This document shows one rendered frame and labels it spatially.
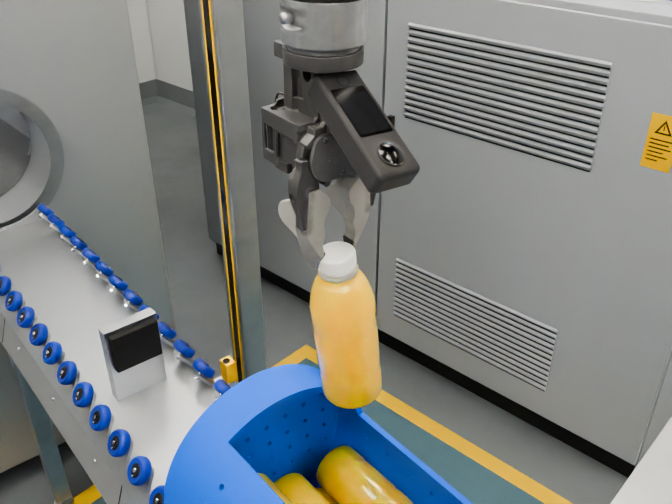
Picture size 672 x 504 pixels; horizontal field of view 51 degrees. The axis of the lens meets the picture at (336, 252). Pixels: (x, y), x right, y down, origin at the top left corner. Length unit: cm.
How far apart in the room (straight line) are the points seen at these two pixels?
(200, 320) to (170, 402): 179
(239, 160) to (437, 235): 115
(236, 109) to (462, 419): 161
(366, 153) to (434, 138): 174
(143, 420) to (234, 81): 65
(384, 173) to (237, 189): 91
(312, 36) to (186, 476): 54
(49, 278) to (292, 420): 92
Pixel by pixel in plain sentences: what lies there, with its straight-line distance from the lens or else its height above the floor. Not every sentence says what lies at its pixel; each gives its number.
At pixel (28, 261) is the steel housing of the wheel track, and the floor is 93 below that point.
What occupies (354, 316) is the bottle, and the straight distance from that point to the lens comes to 71.
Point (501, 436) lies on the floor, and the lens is 261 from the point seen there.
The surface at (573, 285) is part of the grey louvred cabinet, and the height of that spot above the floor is 65.
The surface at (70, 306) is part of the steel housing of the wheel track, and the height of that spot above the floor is 93.
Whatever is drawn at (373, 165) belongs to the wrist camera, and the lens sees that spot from 57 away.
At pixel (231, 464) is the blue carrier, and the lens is 84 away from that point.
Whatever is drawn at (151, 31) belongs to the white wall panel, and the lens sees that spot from 576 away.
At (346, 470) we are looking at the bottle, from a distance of 99.
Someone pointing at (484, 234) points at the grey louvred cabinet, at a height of 70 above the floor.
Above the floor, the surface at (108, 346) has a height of 105.
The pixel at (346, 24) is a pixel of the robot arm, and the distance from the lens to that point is 60.
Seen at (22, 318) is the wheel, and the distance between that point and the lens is 158.
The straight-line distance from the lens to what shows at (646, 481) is 96.
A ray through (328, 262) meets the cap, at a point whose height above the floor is 146.
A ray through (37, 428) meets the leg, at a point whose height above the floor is 35.
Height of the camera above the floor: 182
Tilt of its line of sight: 31 degrees down
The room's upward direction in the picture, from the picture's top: straight up
